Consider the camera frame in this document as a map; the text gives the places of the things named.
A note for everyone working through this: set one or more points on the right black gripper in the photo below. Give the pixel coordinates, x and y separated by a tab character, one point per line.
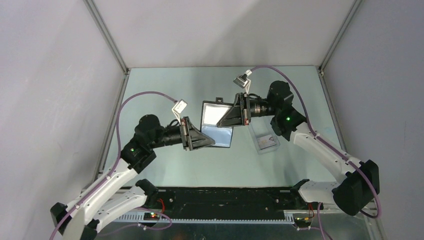
235	116

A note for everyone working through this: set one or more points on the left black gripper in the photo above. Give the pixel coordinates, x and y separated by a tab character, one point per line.
196	139

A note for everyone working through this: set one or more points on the clear plastic card tray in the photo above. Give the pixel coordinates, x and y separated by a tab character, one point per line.
259	129

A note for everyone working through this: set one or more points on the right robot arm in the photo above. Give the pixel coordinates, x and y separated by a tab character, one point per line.
356	182

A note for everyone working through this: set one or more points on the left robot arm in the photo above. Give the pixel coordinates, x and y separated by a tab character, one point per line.
96	203

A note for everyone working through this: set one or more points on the left controller board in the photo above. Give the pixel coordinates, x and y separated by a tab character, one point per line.
151	217

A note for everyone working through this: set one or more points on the controller board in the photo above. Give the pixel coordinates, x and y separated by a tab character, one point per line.
151	217
302	223

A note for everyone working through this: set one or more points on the right controller board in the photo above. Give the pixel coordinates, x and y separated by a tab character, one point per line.
302	223

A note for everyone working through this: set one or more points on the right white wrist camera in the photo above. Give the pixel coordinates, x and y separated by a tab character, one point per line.
243	81

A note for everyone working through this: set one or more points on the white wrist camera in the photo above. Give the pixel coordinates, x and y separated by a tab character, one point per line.
243	81
178	108

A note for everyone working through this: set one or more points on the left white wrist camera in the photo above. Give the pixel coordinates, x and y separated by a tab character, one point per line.
178	108

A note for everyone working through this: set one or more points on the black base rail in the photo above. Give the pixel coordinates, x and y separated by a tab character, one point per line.
227	203

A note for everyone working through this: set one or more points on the left aluminium frame post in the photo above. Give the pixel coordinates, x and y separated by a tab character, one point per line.
106	34

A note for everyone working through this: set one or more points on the aluminium frame post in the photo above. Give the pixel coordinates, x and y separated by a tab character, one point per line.
339	34
106	34

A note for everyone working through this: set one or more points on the right aluminium frame post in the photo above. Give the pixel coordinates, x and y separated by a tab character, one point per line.
339	34

